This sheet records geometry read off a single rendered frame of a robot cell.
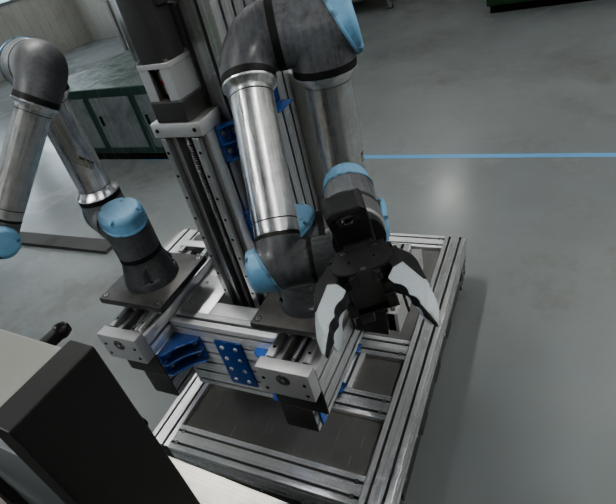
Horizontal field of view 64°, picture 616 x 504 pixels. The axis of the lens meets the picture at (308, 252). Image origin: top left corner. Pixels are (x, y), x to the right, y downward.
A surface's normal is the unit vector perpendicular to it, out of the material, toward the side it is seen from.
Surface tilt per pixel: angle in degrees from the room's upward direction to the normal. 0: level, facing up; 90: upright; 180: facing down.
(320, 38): 90
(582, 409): 0
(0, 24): 90
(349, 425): 0
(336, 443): 0
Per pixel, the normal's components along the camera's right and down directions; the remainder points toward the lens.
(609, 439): -0.22, -0.79
